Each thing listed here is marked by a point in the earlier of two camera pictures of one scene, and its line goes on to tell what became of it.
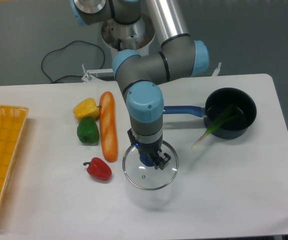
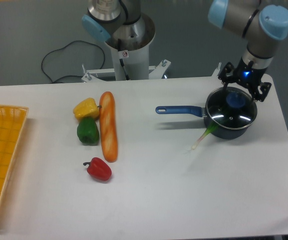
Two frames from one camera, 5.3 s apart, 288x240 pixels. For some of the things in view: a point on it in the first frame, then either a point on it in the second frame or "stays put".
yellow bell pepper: [87, 108] stays put
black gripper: [151, 148] -> [247, 75]
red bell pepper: [98, 169] stays put
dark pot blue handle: [235, 123] stays put
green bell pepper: [88, 131] stays put
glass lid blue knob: [149, 177] -> [235, 110]
